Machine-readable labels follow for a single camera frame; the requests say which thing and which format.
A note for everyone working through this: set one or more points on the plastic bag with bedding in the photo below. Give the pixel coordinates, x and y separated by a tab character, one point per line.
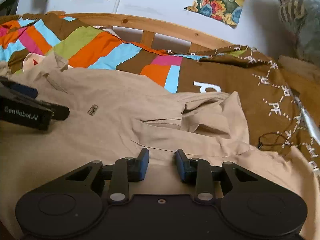
301	20

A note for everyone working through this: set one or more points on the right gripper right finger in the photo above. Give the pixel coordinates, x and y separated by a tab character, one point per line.
197	173

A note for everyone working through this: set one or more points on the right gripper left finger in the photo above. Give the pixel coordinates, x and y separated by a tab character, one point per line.
122	172

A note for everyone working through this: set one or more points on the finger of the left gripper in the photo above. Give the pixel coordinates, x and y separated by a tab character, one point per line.
19	91

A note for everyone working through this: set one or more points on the beige large garment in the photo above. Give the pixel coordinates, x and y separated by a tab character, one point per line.
114	114

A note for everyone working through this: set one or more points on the colourful striped monkey bedspread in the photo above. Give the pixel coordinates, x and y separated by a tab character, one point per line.
269	97

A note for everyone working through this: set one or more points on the wooden bed frame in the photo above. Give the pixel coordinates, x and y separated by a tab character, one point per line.
200	41

